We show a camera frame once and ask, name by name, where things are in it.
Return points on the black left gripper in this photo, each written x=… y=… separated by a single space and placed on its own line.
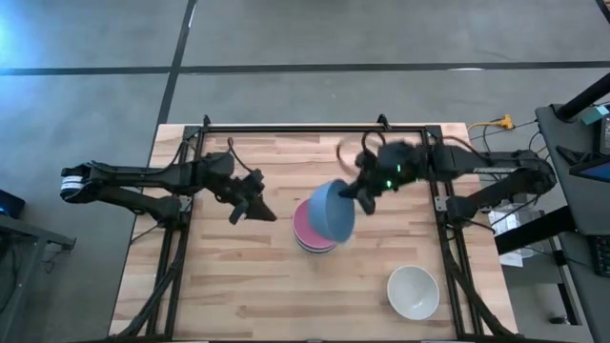
x=236 y=190

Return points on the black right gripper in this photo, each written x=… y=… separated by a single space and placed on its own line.
x=395 y=162

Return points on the blue bowl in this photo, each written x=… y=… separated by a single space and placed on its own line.
x=333 y=214

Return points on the pink bowl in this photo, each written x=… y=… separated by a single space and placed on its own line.
x=305 y=228

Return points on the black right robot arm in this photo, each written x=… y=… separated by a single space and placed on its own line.
x=486 y=159

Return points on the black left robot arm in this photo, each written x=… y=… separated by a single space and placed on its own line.
x=143 y=174

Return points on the white bowl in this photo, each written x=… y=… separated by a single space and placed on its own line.
x=412 y=292

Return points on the white paper sheet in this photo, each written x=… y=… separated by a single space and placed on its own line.
x=512 y=258

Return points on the grey side desk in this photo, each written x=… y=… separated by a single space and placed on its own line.
x=586 y=209

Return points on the grey metal stand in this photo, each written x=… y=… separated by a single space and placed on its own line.
x=28 y=238

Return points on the black tablet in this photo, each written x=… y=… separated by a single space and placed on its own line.
x=598 y=171

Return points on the black pole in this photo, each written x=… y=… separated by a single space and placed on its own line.
x=583 y=97

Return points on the dark electronic device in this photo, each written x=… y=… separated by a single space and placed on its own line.
x=12 y=205

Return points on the black keyboard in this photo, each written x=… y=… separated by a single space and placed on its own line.
x=603 y=257

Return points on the teal box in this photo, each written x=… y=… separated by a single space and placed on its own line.
x=596 y=114

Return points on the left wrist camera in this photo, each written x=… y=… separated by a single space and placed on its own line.
x=255 y=180

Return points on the black aluminium frame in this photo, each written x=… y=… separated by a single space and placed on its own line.
x=310 y=128

